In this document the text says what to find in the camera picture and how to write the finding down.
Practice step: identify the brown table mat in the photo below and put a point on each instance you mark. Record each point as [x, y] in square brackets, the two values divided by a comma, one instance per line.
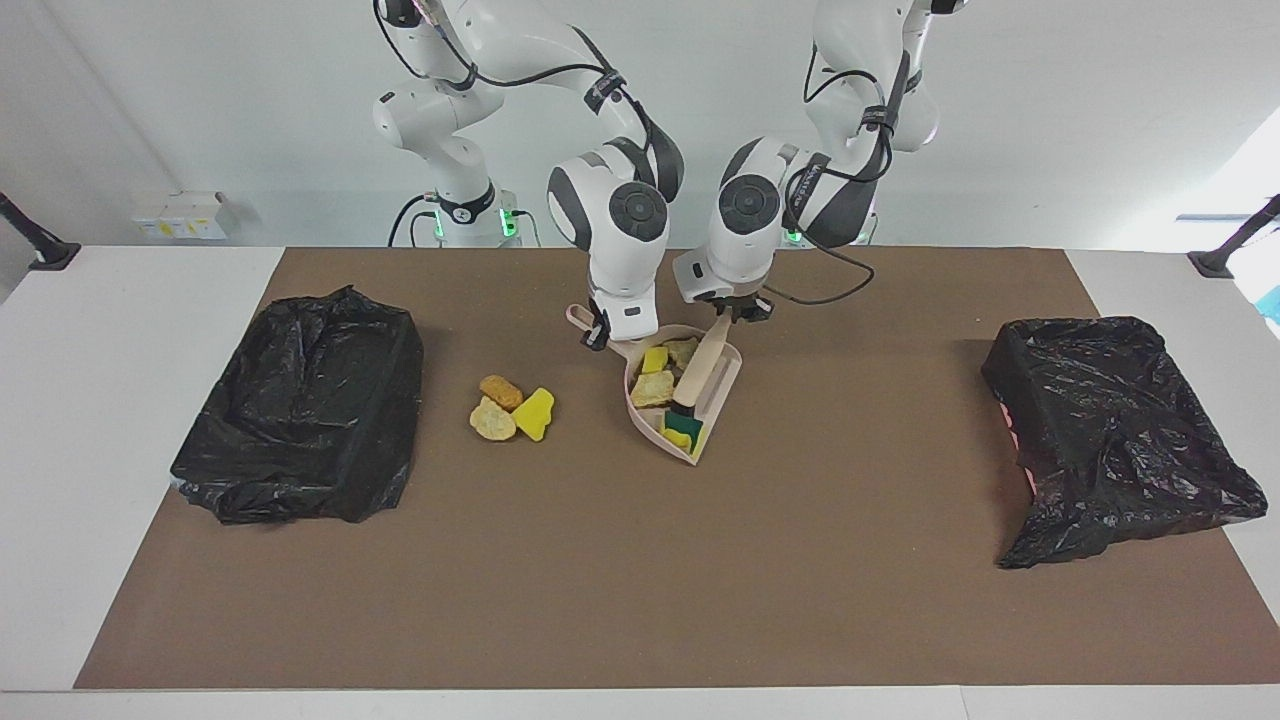
[640, 620]

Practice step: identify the black bag lined pink bin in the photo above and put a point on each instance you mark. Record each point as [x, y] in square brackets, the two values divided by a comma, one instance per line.
[1120, 450]

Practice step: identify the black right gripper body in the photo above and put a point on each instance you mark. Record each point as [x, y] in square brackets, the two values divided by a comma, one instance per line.
[598, 325]

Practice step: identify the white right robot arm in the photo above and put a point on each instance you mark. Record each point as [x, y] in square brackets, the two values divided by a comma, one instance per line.
[615, 215]

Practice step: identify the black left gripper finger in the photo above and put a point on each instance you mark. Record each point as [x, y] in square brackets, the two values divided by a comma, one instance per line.
[760, 310]
[720, 311]

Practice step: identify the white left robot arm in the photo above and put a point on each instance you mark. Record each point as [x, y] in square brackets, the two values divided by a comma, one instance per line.
[750, 215]

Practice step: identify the black camera stand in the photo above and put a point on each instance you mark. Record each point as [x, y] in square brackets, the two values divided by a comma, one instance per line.
[1215, 262]
[50, 255]

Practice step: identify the brown peanut shaped piece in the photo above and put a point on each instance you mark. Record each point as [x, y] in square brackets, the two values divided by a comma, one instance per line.
[502, 392]

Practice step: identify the beige sponge chunk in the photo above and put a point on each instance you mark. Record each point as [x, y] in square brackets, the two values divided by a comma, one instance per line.
[683, 352]
[490, 422]
[652, 389]

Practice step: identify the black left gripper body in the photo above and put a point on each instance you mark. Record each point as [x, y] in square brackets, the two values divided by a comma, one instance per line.
[742, 296]

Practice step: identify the white wall power box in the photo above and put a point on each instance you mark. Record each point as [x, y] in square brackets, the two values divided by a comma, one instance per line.
[180, 215]

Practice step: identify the teal object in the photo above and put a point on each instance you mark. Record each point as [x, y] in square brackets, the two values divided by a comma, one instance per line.
[1275, 305]

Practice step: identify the green and yellow sponge piece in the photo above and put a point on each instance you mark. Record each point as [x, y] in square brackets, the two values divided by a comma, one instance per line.
[686, 430]

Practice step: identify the beige hand brush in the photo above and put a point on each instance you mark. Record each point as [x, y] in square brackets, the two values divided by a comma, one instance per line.
[700, 365]

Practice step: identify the beige plastic dustpan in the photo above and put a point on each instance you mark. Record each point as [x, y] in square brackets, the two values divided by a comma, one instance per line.
[722, 385]

